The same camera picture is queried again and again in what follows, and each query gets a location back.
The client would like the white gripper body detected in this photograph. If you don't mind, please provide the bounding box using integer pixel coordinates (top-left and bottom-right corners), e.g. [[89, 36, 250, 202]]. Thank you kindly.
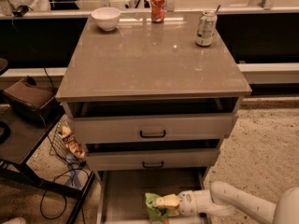
[[178, 190, 198, 217]]

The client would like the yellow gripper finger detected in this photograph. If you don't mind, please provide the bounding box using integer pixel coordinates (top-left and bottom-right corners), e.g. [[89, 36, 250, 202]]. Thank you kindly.
[[152, 194, 179, 208], [167, 207, 179, 217]]

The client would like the green rice chip bag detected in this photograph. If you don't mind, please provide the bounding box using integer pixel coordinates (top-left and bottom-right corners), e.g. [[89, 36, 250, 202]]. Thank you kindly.
[[145, 192, 169, 224]]

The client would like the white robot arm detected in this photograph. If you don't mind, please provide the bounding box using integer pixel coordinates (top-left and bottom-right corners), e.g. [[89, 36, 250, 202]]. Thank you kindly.
[[145, 181, 299, 224]]

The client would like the open bottom drawer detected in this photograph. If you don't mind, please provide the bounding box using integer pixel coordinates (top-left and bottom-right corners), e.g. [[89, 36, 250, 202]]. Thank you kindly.
[[96, 168, 204, 224]]

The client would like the grey drawer cabinet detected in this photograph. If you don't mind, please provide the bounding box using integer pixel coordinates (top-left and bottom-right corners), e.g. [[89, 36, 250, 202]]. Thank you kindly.
[[55, 11, 252, 224]]

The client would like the snack bag in basket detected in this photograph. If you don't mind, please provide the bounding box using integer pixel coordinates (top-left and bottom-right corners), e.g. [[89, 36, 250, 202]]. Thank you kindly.
[[62, 126, 85, 160]]

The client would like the black side table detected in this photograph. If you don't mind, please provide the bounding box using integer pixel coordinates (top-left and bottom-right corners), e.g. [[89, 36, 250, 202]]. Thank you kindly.
[[0, 106, 95, 224]]

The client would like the white green soda can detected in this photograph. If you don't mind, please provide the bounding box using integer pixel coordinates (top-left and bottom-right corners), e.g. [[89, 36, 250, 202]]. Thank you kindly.
[[195, 10, 218, 47]]

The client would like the white ceramic bowl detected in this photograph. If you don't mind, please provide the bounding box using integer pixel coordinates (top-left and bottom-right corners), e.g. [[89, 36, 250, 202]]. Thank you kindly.
[[92, 7, 121, 31]]

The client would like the orange soda can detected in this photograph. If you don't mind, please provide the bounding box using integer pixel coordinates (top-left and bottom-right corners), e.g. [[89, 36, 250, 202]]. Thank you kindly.
[[150, 0, 165, 23]]

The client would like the black power adapter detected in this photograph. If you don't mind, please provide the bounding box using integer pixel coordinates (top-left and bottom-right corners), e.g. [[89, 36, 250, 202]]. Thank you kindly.
[[12, 5, 29, 17]]

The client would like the middle drawer with black handle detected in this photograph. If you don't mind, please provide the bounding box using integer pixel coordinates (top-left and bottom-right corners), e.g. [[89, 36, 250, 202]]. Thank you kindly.
[[86, 148, 220, 171]]

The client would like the drawer with black handle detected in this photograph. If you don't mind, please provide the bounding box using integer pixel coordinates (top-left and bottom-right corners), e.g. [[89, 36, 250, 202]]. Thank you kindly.
[[68, 113, 237, 144], [86, 148, 220, 171]]

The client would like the top drawer with black handle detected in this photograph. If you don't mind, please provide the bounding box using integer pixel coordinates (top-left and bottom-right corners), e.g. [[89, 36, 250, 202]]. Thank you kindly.
[[68, 113, 237, 144]]

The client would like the black floor cable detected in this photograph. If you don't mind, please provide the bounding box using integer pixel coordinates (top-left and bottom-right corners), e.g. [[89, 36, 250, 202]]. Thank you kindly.
[[39, 161, 92, 224]]

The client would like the wire mesh basket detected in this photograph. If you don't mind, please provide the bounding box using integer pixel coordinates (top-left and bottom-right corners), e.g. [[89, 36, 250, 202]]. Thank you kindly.
[[50, 115, 87, 163]]

